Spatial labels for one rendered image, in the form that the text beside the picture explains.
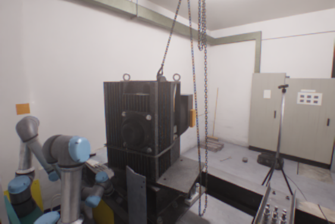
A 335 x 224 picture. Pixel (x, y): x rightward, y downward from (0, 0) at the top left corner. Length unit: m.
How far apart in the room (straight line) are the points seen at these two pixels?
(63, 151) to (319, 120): 3.75
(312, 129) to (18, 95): 4.29
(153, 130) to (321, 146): 3.36
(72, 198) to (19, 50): 1.43
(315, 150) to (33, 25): 4.54
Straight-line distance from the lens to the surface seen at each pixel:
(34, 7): 2.13
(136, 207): 1.21
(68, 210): 0.96
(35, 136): 1.38
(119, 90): 1.27
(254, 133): 4.01
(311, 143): 3.94
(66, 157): 0.85
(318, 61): 4.01
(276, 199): 1.72
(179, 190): 1.20
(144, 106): 1.11
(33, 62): 2.01
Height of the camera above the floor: 1.63
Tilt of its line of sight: 7 degrees down
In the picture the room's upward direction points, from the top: straight up
